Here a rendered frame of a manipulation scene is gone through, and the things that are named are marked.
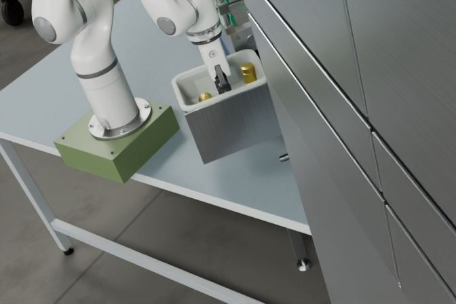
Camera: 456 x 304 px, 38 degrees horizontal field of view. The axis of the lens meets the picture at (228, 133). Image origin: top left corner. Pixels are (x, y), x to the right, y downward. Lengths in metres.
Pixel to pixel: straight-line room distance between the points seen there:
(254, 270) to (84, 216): 0.92
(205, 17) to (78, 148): 0.62
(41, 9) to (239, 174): 0.64
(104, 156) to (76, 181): 1.49
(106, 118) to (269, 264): 0.94
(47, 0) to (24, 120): 0.76
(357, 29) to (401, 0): 0.08
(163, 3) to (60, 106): 1.01
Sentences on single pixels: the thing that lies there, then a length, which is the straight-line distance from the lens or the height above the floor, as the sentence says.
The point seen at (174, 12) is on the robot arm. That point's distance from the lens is 1.40.
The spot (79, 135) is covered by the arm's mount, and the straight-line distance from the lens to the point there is 1.95.
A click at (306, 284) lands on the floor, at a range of 2.40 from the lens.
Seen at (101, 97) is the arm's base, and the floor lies 0.96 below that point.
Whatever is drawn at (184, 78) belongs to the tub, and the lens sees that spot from 1.68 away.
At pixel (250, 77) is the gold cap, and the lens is 1.67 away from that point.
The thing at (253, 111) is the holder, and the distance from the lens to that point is 1.58.
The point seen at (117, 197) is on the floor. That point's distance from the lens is 3.08.
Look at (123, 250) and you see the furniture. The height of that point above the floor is 0.20.
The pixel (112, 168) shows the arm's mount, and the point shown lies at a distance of 1.82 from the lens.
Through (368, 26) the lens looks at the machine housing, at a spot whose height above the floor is 1.65.
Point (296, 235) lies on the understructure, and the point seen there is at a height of 0.17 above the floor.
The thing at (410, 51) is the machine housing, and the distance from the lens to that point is 0.30.
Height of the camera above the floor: 1.82
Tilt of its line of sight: 35 degrees down
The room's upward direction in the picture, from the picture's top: 19 degrees counter-clockwise
